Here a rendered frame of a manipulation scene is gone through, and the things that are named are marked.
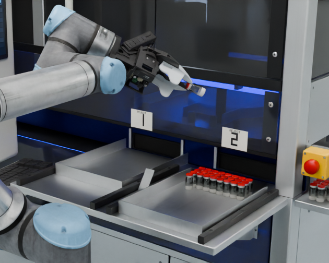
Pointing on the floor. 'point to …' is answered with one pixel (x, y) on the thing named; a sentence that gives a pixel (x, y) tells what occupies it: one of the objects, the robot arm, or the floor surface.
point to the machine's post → (293, 126)
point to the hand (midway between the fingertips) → (185, 81)
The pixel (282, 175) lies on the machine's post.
